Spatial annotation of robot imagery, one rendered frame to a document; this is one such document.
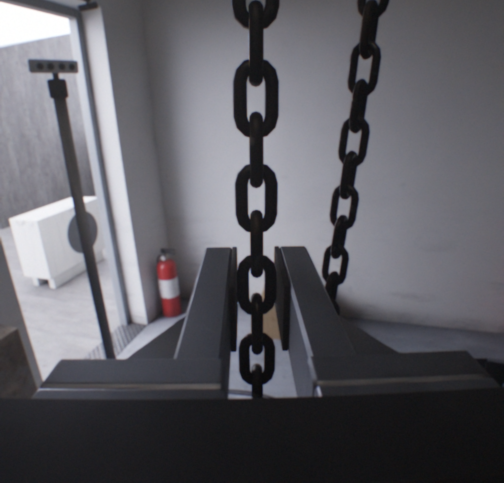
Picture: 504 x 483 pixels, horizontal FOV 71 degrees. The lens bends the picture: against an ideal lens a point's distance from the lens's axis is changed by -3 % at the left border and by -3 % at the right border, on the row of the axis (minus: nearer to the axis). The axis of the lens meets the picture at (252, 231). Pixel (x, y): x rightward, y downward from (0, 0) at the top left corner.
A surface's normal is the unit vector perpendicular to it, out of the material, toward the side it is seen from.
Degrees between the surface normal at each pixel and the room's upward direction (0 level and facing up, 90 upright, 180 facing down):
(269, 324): 90
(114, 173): 90
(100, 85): 90
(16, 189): 90
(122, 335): 0
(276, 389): 0
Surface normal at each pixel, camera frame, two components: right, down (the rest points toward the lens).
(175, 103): -0.29, 0.32
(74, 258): 0.96, 0.06
